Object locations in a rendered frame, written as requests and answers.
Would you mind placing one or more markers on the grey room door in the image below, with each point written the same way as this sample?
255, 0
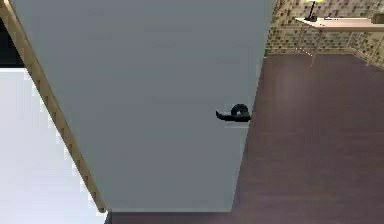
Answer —
150, 100

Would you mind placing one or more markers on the black lamp with yellow shade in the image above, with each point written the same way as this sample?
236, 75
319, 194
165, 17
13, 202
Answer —
312, 13

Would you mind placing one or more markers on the pale wooden table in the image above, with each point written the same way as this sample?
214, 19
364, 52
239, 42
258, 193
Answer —
343, 24

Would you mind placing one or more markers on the grey-green box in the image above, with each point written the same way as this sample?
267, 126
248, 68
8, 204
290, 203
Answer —
378, 17

